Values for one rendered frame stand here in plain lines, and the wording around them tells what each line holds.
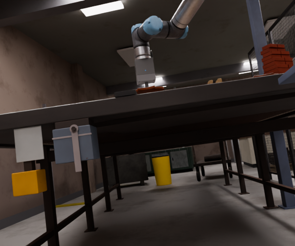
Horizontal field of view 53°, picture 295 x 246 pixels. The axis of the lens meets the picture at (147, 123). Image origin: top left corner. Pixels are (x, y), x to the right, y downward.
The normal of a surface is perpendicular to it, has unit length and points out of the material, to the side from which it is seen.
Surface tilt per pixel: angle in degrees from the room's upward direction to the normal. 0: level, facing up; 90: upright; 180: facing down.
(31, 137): 90
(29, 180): 90
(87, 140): 90
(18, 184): 90
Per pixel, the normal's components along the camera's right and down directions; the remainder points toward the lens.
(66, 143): -0.05, -0.10
